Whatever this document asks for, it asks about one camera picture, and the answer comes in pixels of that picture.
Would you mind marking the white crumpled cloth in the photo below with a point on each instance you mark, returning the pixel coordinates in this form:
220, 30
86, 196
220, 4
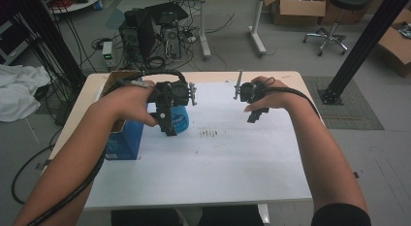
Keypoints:
17, 90

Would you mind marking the black metal stand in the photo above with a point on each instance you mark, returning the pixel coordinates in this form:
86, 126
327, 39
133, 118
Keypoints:
55, 35

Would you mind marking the person's left hand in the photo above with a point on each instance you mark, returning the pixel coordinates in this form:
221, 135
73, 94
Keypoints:
132, 103

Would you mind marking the round white table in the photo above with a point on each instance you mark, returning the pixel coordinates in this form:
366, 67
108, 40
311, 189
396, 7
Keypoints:
77, 4

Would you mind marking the black aluminium post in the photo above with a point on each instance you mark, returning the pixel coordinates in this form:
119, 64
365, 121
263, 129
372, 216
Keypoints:
365, 41

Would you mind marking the white work table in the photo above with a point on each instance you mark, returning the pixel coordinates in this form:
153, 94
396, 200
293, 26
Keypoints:
226, 164

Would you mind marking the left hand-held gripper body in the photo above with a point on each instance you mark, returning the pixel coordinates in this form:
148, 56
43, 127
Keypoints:
173, 91

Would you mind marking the blue plastic bottle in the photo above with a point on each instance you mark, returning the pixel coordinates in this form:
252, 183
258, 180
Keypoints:
181, 120

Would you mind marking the white desk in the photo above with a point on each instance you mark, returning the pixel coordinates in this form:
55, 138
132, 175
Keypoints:
258, 22

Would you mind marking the person's black sleeve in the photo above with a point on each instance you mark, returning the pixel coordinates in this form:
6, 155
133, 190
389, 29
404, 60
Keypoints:
341, 216

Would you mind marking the blue cardboard box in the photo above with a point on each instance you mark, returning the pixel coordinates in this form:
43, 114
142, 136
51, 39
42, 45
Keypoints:
126, 142

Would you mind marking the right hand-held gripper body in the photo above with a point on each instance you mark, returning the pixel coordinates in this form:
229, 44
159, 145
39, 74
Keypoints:
250, 91

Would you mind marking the white power supply unit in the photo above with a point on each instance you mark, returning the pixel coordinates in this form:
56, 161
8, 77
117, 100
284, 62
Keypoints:
107, 54

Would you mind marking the open brown cardboard box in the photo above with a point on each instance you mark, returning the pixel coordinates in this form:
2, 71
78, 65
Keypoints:
300, 7

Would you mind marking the grey floor mat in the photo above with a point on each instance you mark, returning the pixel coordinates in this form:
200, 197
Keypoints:
352, 109

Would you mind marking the large brown cardboard box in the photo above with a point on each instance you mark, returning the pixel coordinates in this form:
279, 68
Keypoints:
395, 48

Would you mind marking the black computer tower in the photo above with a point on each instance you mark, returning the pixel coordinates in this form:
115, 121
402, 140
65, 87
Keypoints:
142, 35

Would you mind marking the person's right hand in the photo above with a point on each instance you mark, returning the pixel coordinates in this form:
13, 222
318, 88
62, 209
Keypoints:
278, 98

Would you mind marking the black office chair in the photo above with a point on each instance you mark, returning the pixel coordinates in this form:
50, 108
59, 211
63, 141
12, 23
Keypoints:
332, 35

